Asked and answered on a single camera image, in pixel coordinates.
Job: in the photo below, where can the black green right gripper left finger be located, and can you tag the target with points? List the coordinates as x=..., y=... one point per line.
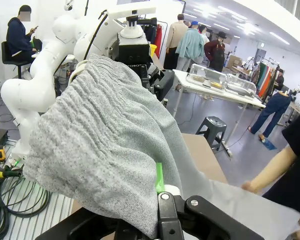
x=55, y=231

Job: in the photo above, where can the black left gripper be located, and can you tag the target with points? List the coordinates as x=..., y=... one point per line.
x=133, y=53

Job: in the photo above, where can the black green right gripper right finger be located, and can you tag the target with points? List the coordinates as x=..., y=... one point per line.
x=190, y=220

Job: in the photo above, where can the grey training pants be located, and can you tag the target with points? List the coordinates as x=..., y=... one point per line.
x=102, y=137

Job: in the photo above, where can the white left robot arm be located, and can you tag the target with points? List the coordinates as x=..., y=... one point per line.
x=47, y=62

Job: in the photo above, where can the person right forearm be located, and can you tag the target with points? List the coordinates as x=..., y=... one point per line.
x=275, y=170

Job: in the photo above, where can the person right hand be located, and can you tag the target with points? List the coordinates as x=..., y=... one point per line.
x=248, y=187

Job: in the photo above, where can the yellow bin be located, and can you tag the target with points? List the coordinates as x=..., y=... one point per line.
x=153, y=50

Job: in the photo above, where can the clear plastic dome cover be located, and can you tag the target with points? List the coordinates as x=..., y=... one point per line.
x=242, y=86
x=205, y=75

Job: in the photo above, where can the beige jacket mannequin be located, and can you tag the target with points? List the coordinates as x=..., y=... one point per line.
x=173, y=37

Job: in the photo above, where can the teal sweater mannequin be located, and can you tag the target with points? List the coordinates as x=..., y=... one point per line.
x=191, y=42

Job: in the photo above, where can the white long table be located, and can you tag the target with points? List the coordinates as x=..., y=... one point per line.
x=215, y=93

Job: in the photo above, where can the maroon shirt mannequin with hat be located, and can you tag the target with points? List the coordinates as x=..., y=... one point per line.
x=216, y=52

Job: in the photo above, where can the grey plastic stool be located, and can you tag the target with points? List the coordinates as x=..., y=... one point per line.
x=213, y=125

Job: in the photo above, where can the brown cardboard box stack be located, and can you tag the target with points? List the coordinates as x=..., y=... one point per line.
x=233, y=62

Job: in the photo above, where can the yellow handheld meter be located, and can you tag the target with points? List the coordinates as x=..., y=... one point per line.
x=0, y=154

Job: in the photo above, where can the clothes rack with colourful garments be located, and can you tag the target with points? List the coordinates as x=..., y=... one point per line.
x=263, y=80

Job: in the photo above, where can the blue floor mat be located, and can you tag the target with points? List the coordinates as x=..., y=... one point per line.
x=268, y=145

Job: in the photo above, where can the person torso in black shirt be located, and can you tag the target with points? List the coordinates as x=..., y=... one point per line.
x=295, y=180

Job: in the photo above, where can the dark blue jeans mannequin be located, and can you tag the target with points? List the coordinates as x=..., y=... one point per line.
x=275, y=110

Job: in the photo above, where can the person in black by rack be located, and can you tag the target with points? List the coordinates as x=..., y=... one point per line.
x=280, y=80

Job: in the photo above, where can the seated person in navy hoodie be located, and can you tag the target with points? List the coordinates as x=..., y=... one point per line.
x=17, y=37

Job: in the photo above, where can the black bar chair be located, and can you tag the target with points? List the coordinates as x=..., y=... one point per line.
x=7, y=55

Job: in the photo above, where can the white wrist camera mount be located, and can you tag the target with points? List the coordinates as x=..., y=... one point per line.
x=132, y=32

